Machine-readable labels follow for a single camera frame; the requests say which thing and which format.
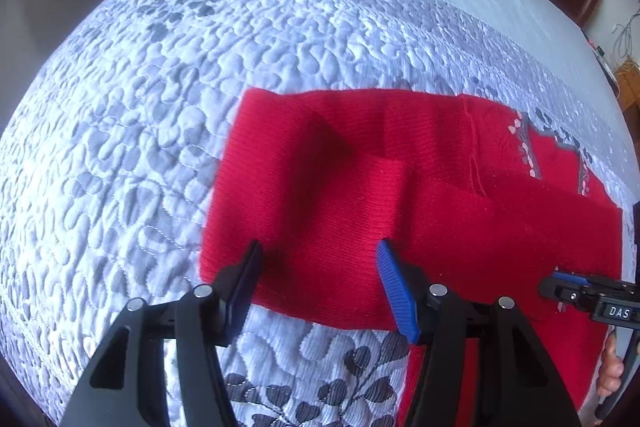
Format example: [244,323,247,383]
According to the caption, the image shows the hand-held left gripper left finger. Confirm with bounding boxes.
[60,239,264,427]

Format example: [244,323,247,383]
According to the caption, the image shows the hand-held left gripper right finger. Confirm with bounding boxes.
[376,239,583,427]

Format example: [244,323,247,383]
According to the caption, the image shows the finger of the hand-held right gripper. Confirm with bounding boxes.
[538,272,590,309]

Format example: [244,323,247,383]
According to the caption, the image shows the red knitted sweater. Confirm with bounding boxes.
[199,88,625,427]

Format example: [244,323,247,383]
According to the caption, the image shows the person's right hand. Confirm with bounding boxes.
[596,336,626,402]

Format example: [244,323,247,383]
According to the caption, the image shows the white grey quilted bedspread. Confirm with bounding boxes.
[0,0,640,427]

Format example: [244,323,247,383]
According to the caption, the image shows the wooden cabinet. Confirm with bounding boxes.
[614,66,640,108]

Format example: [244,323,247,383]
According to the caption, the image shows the tangled wall cables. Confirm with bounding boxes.
[610,6,640,75]

